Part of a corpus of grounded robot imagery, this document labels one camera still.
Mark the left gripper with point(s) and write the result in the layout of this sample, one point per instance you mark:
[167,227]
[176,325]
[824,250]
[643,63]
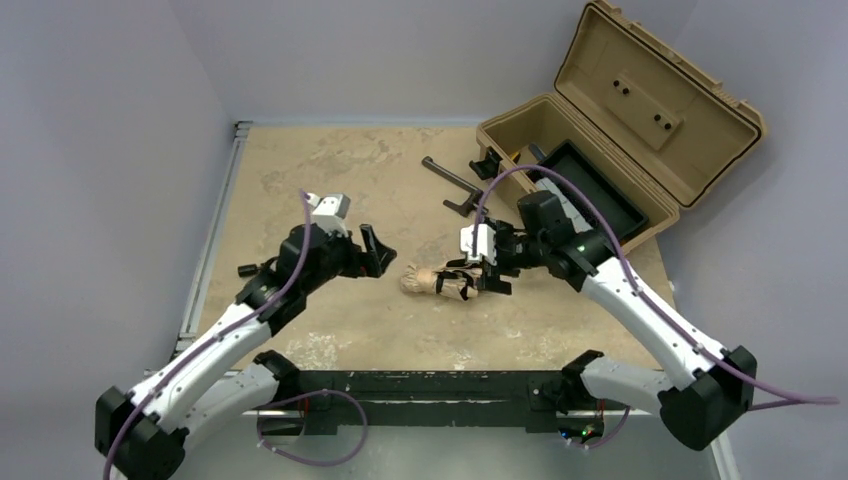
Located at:
[361,252]

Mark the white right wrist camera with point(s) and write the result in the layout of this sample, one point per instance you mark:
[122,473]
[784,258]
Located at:
[478,244]

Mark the beige folding umbrella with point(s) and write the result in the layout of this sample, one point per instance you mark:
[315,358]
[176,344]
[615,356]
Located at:
[457,282]

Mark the black toolbox tray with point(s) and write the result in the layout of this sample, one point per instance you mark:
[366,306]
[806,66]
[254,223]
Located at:
[624,217]

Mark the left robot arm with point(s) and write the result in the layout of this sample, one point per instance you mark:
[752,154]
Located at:
[147,431]

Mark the aluminium frame rail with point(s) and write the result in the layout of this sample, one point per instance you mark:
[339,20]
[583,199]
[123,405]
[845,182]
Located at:
[698,391]

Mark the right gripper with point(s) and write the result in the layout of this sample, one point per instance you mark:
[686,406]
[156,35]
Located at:
[506,265]

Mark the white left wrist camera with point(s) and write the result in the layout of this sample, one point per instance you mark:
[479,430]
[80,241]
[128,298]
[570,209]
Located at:
[329,212]

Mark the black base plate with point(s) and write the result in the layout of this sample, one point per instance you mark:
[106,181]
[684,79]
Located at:
[536,401]

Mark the tan plastic toolbox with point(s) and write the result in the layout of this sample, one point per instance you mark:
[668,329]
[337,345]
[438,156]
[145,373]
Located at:
[659,128]

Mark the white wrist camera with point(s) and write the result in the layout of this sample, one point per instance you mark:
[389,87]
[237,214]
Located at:
[478,244]
[329,212]

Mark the small black cylinder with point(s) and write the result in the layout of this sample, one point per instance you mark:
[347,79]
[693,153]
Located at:
[248,270]

